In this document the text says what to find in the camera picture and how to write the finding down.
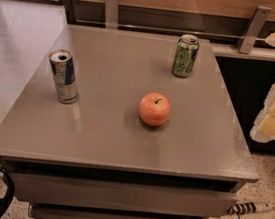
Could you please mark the green soda can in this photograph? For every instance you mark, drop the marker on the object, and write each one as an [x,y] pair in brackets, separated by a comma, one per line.
[185,56]

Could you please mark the silver blue energy drink can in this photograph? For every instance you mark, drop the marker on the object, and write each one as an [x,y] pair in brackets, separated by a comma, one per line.
[62,66]

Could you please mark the red apple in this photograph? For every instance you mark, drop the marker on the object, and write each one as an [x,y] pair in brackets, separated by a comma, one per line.
[154,109]

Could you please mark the upper grey drawer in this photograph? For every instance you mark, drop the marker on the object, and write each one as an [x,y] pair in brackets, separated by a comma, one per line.
[120,196]

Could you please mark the right metal bracket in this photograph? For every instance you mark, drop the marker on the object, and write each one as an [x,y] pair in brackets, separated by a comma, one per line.
[247,40]

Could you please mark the metal bracket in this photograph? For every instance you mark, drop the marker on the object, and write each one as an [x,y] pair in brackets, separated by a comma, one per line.
[111,13]
[247,40]

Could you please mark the metal rail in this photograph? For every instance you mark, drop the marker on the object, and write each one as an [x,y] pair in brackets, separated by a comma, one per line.
[221,39]

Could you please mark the left metal bracket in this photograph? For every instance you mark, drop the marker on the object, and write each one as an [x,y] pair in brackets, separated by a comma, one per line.
[111,13]

